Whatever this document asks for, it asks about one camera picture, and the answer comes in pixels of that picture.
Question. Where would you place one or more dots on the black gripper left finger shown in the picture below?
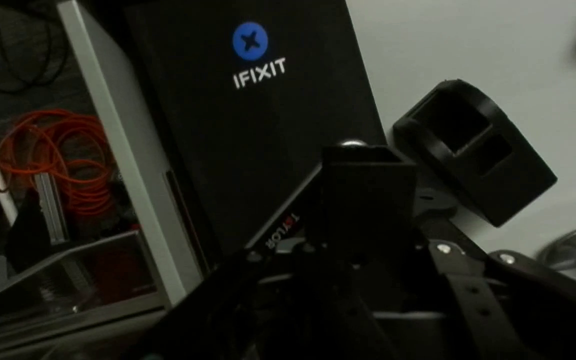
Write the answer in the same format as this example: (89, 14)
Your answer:
(246, 311)

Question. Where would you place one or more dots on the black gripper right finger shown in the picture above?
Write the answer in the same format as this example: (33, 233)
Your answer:
(508, 304)

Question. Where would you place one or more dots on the black cube block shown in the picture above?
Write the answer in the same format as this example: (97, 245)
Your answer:
(364, 204)

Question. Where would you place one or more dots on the tool drawer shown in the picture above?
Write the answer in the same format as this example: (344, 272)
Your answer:
(377, 313)

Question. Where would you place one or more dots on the black iFixit tool kit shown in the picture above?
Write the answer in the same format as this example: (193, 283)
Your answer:
(246, 94)

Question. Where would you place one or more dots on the black hollow plastic bracket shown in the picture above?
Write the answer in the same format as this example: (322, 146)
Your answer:
(474, 148)

